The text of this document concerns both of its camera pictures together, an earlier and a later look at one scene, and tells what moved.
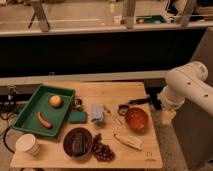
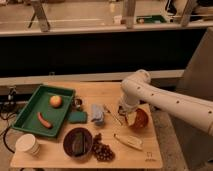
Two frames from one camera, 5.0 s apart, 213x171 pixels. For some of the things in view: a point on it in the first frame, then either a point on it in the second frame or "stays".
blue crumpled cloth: x=98 y=114 stays
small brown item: x=77 y=102 stays
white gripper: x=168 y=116 → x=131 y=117
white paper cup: x=27 y=143 stays
